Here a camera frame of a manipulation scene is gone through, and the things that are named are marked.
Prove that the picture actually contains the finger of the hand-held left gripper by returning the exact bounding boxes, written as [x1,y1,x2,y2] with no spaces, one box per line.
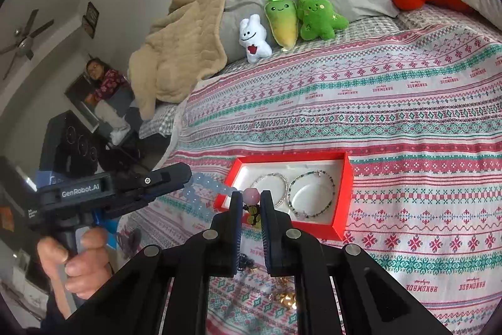
[98,194,158,221]
[114,162,193,200]

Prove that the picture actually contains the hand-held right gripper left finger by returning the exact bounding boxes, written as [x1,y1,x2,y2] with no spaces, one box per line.
[65,191,244,335]

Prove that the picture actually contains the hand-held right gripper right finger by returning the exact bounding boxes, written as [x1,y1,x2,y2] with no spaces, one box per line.
[259,191,451,335]

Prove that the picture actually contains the pink and yellow bead charm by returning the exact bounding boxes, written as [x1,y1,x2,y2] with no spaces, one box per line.
[243,188,263,230]

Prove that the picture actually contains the light blue bead bracelet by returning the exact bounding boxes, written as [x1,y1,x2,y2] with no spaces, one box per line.
[182,172,238,220]

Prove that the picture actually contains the gold ring ornament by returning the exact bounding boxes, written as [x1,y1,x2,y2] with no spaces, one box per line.
[269,276,299,311]

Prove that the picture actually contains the red jewelry box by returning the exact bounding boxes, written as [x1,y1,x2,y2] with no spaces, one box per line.
[214,152,355,241]

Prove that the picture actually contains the person's left hand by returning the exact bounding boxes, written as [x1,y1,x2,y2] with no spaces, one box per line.
[37,227,114,298]

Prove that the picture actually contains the black box with round rings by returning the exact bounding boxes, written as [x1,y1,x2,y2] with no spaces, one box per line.
[39,111,99,179]

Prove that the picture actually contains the grey chair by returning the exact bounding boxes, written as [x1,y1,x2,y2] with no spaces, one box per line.
[114,88,144,132]

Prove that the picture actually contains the black monitor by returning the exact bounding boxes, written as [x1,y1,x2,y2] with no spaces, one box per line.
[65,75,100,133]

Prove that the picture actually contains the beige quilted blanket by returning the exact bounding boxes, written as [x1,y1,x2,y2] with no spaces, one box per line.
[129,0,230,120]

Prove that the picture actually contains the ceiling fan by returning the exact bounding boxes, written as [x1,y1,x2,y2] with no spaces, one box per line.
[0,9,55,80]

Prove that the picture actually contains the white bunny plush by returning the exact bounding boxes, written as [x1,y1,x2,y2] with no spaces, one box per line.
[238,14,272,64]

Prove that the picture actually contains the yellow green carrot plush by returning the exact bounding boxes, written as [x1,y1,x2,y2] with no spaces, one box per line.
[264,0,299,47]

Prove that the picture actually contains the green tree plush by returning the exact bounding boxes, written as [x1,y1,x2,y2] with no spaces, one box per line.
[296,0,350,41]

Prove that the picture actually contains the white pearl bracelet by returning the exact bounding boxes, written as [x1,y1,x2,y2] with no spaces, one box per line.
[250,173,289,208]

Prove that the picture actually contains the green bead bracelet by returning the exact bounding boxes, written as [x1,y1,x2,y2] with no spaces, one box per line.
[288,170,336,219]

